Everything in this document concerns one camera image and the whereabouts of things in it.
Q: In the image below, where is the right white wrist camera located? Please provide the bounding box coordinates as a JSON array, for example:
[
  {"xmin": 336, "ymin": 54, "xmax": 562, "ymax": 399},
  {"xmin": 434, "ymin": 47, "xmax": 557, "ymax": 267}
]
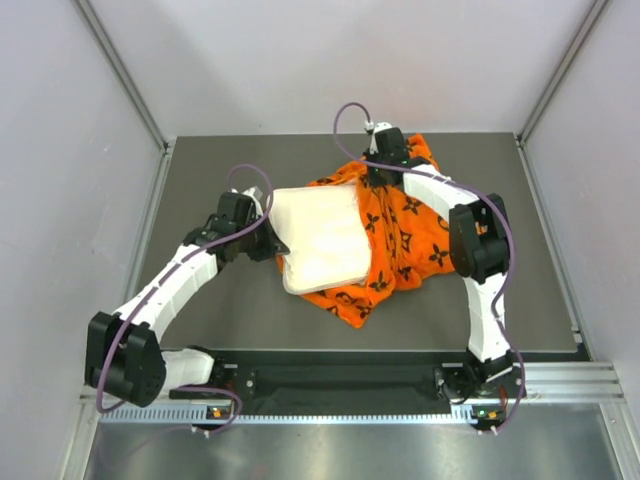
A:
[{"xmin": 364, "ymin": 120, "xmax": 392, "ymax": 155}]

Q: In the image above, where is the aluminium corner post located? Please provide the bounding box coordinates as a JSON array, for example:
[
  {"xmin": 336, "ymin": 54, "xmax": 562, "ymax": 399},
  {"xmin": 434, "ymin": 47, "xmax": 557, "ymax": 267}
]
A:
[
  {"xmin": 516, "ymin": 0, "xmax": 611, "ymax": 148},
  {"xmin": 71, "ymin": 0, "xmax": 169, "ymax": 151}
]

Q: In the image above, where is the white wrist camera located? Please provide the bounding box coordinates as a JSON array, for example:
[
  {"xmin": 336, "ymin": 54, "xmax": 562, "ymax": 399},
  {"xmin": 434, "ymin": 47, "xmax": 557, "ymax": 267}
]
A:
[
  {"xmin": 364, "ymin": 120, "xmax": 392, "ymax": 155},
  {"xmin": 242, "ymin": 186, "xmax": 264, "ymax": 217}
]

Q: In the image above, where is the purple cable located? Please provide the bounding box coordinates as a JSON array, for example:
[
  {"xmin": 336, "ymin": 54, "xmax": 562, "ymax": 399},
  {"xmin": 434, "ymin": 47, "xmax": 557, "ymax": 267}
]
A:
[
  {"xmin": 95, "ymin": 164, "xmax": 274, "ymax": 434},
  {"xmin": 333, "ymin": 102, "xmax": 526, "ymax": 431}
]

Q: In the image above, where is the aluminium frame rail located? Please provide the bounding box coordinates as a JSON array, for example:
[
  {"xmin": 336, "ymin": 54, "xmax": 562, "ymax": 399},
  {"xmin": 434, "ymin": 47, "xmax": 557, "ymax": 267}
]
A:
[{"xmin": 79, "ymin": 362, "xmax": 626, "ymax": 405}]

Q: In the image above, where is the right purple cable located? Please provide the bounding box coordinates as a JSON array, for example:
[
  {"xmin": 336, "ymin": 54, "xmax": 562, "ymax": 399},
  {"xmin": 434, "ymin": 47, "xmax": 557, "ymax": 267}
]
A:
[{"xmin": 333, "ymin": 102, "xmax": 526, "ymax": 431}]

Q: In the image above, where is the left aluminium corner post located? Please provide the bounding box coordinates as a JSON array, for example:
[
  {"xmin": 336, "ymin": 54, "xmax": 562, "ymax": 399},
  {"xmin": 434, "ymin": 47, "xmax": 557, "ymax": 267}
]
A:
[{"xmin": 71, "ymin": 0, "xmax": 169, "ymax": 151}]

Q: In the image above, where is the right aluminium corner post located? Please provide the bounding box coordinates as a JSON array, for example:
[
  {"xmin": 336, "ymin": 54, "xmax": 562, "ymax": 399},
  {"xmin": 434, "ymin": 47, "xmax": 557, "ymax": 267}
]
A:
[{"xmin": 516, "ymin": 0, "xmax": 611, "ymax": 148}]

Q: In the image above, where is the grey slotted cable duct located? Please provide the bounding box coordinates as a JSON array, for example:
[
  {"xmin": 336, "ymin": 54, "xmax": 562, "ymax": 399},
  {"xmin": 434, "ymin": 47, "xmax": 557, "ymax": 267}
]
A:
[{"xmin": 101, "ymin": 401, "xmax": 507, "ymax": 426}]

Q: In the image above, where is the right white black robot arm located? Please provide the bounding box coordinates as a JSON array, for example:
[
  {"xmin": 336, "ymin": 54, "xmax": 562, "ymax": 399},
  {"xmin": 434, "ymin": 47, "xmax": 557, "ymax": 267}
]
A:
[{"xmin": 364, "ymin": 122, "xmax": 513, "ymax": 404}]

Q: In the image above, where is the white pillow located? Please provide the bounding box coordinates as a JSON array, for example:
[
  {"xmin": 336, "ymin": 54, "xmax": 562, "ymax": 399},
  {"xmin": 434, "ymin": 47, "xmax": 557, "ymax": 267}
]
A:
[{"xmin": 269, "ymin": 183, "xmax": 372, "ymax": 295}]

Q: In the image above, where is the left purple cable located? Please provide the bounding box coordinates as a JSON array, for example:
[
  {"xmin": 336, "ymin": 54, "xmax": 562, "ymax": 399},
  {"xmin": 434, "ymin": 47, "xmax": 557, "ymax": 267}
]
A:
[{"xmin": 95, "ymin": 164, "xmax": 274, "ymax": 434}]

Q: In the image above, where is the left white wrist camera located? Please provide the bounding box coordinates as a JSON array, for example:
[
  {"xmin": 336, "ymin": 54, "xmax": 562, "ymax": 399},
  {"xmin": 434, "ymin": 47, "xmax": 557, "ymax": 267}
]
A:
[{"xmin": 242, "ymin": 186, "xmax": 264, "ymax": 217}]

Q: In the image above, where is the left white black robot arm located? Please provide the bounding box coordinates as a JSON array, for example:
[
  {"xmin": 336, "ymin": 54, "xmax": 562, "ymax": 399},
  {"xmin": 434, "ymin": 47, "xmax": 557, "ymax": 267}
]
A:
[{"xmin": 84, "ymin": 187, "xmax": 288, "ymax": 407}]

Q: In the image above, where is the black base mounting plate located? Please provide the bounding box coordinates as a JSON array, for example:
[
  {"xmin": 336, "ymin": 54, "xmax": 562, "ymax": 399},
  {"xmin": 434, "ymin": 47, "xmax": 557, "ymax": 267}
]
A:
[{"xmin": 169, "ymin": 349, "xmax": 524, "ymax": 416}]

